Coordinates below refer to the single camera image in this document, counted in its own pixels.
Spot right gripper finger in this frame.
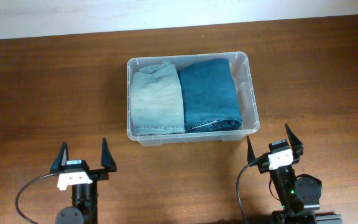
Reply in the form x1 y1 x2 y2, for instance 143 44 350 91
247 136 256 164
285 123 304 156

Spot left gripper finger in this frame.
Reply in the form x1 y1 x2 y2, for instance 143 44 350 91
50 142 68 173
101 138 117 172

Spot medium blue jeans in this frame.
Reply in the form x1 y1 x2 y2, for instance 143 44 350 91
178 58 242 133

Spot light blue jeans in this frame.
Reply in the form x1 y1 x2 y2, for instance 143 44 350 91
130 60 185 136

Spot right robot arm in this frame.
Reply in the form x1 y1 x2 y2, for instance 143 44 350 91
247 124 322 223

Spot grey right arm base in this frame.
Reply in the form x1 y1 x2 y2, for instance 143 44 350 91
271 210 343 224

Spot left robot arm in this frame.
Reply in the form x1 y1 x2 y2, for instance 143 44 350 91
50 138 117 224

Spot clear plastic storage bin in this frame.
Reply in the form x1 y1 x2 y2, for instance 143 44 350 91
126 51 260 146

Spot right black camera cable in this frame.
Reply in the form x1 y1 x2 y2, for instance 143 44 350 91
236 155 270 224

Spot black camera cable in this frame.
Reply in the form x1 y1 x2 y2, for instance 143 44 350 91
236 155 270 224
14 172 58 224

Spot left black camera cable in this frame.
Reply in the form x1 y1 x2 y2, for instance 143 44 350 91
14 172 58 224

